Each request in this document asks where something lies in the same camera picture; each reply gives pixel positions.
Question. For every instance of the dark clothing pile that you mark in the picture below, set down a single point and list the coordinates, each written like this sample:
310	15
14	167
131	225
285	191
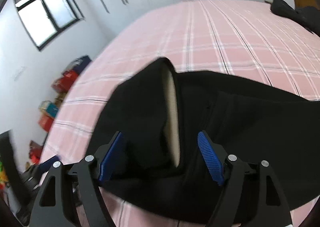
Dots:
297	14

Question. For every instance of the brown cardboard box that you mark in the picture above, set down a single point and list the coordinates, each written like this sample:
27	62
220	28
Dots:
60	99

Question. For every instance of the black pants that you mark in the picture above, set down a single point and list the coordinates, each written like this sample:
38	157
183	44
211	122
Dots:
237	142

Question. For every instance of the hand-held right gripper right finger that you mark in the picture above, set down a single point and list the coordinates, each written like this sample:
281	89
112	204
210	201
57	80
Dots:
211	158

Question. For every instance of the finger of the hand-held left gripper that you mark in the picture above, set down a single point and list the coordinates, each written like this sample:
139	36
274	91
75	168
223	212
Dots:
48	163

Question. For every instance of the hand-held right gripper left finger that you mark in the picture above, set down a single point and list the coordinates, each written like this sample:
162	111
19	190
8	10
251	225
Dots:
111	159

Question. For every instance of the black framed window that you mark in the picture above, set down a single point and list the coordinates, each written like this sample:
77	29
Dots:
47	11

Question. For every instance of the red box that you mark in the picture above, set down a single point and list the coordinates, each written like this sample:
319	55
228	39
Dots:
45	122

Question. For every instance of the teal box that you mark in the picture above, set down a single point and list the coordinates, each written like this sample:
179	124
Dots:
48	109

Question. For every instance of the pink plaid bed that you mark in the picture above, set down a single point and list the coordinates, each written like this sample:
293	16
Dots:
200	42

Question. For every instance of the red gift bag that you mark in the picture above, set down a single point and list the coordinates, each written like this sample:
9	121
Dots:
66	81

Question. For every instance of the navy gift bag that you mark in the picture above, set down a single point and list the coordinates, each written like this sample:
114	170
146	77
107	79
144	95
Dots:
82	63

